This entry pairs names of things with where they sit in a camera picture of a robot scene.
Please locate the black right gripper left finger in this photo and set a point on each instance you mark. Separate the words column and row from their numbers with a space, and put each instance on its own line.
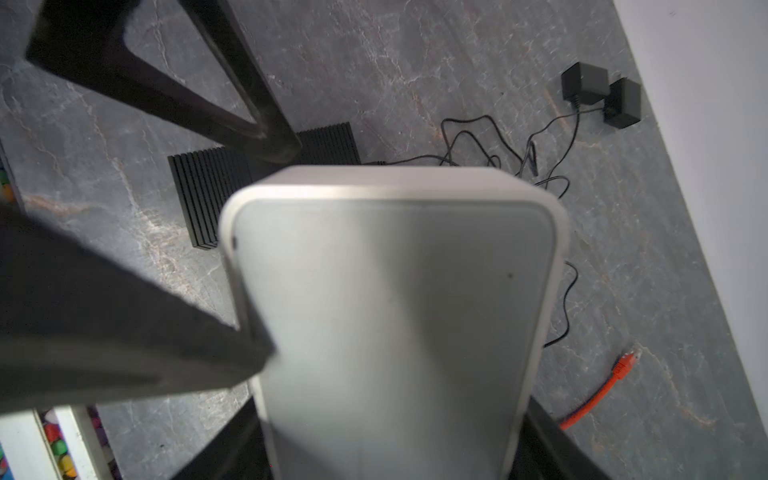
column 237, row 452

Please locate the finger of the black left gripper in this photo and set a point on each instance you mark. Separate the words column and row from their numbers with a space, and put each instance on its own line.
column 83, row 42
column 77, row 328

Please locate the black network switch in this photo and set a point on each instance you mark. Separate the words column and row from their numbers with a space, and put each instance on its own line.
column 206, row 179

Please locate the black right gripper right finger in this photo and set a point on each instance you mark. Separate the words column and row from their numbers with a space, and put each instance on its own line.
column 544, row 451

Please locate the black power adapter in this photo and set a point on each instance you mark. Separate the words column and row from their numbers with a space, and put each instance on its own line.
column 623, row 105
column 585, row 84

